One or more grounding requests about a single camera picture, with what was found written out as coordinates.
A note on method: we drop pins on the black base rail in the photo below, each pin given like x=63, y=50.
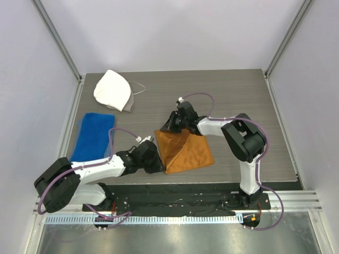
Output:
x=177, y=200

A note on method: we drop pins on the white slotted cable duct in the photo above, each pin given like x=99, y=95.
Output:
x=134, y=220

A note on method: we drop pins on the right aluminium frame post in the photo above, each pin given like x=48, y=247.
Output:
x=295, y=24

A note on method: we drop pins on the white cloth cap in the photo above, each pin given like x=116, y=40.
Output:
x=113, y=91

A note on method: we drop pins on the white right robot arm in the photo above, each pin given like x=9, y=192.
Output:
x=245, y=139

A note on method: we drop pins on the aluminium frame post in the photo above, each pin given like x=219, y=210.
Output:
x=295, y=24
x=56, y=37

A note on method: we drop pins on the orange satin napkin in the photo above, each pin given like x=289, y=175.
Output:
x=183, y=151

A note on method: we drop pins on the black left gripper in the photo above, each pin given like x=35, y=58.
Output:
x=158, y=166

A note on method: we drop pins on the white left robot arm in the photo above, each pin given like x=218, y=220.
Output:
x=80, y=183

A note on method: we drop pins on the left aluminium frame post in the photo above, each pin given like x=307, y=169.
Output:
x=56, y=37

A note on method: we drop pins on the blue towel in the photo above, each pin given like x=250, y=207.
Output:
x=94, y=137

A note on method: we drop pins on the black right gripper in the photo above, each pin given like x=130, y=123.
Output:
x=173, y=122

